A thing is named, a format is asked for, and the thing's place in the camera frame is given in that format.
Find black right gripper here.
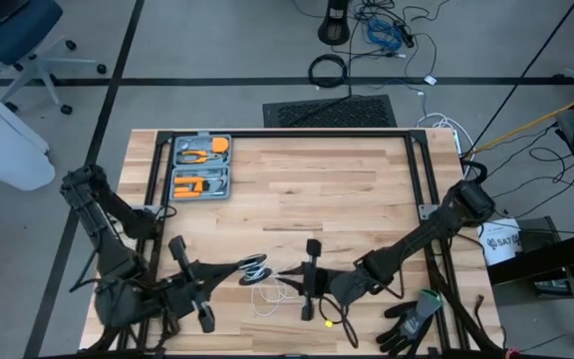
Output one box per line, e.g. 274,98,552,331
276,238,351,322

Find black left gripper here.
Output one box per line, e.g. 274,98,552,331
159,234,251,334

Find black stand base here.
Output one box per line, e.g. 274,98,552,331
317,0,353,47

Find orange pliers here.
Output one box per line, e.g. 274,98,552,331
175,150,229,166

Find blue office chair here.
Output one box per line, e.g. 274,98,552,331
0,0,109,117

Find thin black floor cables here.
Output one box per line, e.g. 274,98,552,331
485,122,574,208

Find orange screwdriver handle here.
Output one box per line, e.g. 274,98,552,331
172,184,204,200

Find coiled black floor cable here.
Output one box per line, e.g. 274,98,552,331
308,53,349,90

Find grey open tool case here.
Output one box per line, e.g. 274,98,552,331
168,132,233,202

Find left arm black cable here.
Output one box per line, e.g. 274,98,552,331
69,242,100,294

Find white floor cable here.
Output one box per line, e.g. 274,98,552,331
415,112,476,180

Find white cord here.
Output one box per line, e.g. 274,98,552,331
240,238,309,318

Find black rig strut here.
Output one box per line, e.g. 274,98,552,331
463,0,574,154

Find large white cylinder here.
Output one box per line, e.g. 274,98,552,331
0,69,58,192

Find grey black work glove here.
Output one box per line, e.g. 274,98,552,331
375,288,443,356

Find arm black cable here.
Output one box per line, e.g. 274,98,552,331
318,293,362,350
69,242,100,294

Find black floor cable tangle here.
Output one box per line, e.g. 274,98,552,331
349,0,453,81

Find blue floor cable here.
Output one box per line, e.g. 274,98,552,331
365,18,405,53

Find black floor mat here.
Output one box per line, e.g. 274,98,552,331
262,94,399,130

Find yellow floor cable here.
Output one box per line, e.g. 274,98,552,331
459,84,574,159

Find silver metal tool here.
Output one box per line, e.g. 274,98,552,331
201,169,229,197

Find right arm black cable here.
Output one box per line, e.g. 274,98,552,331
318,293,362,350

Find black beam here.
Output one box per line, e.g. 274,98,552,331
485,223,574,286

